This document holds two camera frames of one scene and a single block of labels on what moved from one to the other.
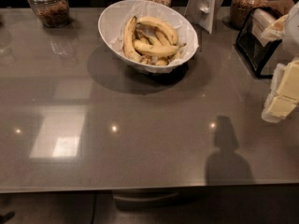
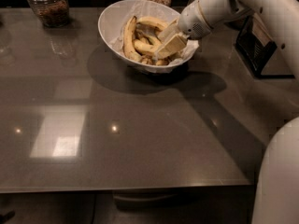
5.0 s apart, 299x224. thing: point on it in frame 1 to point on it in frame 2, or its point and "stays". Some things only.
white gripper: x=291 y=32 to x=191 y=21
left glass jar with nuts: x=50 y=4 stays
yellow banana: x=155 y=50 stays
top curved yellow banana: x=158 y=22 stays
